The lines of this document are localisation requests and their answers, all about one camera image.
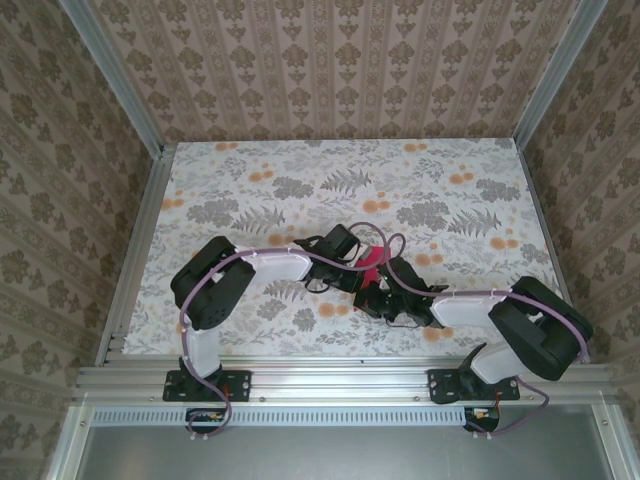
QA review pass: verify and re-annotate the aluminium table side rail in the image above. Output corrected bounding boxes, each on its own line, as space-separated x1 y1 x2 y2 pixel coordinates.
517 142 592 365
97 143 177 369

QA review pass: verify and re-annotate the long aluminium base rail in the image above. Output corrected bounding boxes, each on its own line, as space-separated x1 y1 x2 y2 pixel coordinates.
74 357 615 404

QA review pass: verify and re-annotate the aluminium frame post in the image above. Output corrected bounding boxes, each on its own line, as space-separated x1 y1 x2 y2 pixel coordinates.
63 0 169 157
514 0 600 146

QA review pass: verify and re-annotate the small black controller board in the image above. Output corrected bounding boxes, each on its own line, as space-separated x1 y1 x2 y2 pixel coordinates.
185 407 225 435
463 407 502 434

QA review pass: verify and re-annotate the pink square paper sheet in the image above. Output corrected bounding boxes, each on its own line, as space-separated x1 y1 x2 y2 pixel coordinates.
351 243 390 315

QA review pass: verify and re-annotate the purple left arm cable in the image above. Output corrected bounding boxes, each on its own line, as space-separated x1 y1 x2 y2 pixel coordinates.
178 222 386 444

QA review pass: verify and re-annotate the grey metal panel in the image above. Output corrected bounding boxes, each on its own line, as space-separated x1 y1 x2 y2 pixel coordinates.
82 424 617 480

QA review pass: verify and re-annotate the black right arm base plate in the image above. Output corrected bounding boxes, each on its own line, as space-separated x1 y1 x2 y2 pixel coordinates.
428 368 521 404

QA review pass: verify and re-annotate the slotted grey cable duct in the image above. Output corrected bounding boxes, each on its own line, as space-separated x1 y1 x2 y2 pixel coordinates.
92 408 494 426

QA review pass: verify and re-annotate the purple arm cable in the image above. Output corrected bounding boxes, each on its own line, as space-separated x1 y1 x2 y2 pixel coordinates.
178 222 386 444
384 232 590 441

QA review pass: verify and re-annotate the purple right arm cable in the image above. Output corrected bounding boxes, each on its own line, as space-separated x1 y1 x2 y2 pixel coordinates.
384 232 590 441

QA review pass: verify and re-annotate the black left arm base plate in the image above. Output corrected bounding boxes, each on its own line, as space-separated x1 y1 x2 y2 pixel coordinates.
162 368 253 403

